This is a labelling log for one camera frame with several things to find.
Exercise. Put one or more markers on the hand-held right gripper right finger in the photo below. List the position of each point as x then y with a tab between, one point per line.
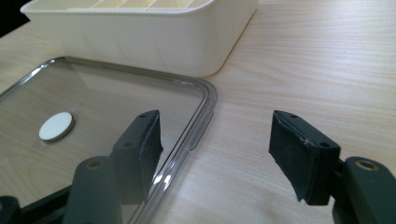
314	161

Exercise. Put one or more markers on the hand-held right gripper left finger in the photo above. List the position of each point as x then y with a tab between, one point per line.
124	161

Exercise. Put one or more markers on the clear plastic box lid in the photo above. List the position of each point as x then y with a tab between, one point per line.
93	105

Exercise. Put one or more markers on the cream compartment storage box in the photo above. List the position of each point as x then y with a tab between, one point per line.
149	37

